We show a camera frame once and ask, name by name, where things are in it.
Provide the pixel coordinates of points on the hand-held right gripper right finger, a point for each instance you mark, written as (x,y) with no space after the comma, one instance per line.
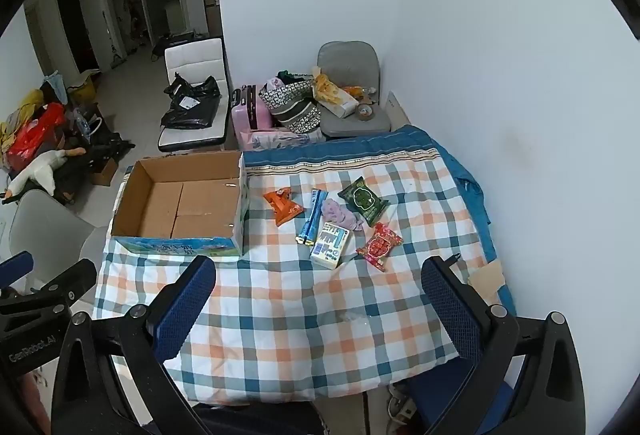
(450,310)

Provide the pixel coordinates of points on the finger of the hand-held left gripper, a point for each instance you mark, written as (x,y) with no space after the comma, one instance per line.
(70,277)
(15,265)

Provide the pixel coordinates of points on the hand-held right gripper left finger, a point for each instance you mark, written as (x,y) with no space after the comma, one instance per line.
(185,307)

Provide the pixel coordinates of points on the red snack packet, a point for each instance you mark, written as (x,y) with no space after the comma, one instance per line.
(378,246)

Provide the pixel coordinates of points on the white blue tissue pack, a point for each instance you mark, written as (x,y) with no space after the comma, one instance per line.
(327,245)

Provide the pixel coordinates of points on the green wet wipes packet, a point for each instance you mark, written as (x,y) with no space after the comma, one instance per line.
(362,200)

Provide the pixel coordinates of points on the orange snack packet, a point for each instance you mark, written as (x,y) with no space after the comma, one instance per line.
(285,207)

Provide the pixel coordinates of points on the purple cloth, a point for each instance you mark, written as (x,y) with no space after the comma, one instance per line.
(335,211)

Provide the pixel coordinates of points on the long blue packet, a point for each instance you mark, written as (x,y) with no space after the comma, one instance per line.
(312,217)

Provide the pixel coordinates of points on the cardboard piece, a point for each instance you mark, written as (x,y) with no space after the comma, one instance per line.
(487,280)

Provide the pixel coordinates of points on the light grey chair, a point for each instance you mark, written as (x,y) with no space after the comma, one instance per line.
(45,225)

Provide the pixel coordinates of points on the small black hook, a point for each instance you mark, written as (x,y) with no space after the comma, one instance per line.
(454,259)

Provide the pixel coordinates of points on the blue stool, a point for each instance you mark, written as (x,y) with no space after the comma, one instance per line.
(445,390)

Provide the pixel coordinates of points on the white goose plush toy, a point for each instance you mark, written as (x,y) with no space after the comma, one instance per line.
(40,170)

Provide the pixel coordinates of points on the small cardboard box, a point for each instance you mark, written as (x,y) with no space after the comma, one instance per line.
(104,172)

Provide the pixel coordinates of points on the plaid blanket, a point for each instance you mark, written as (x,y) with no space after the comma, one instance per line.
(300,315)

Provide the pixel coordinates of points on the black folded stand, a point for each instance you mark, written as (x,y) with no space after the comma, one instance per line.
(100,150)

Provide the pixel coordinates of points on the red plastic bag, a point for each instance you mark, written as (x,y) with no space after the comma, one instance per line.
(35,132)

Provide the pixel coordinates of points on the yellow cloth bag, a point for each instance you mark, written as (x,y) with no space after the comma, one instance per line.
(27,102)

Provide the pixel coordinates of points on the yellow box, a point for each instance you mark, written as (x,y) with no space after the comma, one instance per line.
(82,89)

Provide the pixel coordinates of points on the light blue cloth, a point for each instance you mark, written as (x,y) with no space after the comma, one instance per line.
(54,80)

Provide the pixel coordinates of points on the pink floral bag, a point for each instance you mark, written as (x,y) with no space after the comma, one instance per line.
(275,140)

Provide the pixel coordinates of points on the black plastic bag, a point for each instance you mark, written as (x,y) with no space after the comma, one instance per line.
(192,112)

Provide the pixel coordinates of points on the pink suitcase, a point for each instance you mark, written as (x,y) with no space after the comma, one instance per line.
(250,115)

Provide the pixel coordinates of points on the white flat panel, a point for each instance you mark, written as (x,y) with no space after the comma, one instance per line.
(400,107)

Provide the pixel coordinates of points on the tape roll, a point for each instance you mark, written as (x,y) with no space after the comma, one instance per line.
(365,112)

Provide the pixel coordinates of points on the black white patterned tote bag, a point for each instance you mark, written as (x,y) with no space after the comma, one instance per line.
(295,107)

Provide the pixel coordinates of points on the white padded chair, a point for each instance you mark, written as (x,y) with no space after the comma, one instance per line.
(195,55)

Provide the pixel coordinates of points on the yellow plastic bag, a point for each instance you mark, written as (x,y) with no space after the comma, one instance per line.
(325,85)

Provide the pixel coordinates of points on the dark floor bag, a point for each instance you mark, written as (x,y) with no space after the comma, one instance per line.
(177,39)

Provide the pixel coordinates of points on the grey padded chair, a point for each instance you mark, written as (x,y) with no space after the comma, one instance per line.
(347,57)

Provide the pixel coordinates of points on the glass sliding door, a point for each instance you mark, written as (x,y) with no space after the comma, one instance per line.
(150,0)

